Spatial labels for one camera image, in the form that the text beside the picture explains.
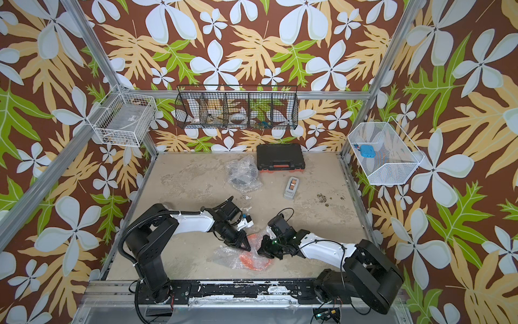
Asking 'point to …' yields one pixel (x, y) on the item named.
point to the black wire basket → (237, 107)
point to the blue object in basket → (367, 151)
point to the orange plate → (252, 258)
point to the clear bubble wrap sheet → (243, 168)
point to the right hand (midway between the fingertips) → (254, 253)
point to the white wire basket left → (125, 120)
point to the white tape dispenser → (291, 187)
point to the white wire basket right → (385, 156)
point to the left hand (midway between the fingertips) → (250, 246)
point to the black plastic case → (280, 156)
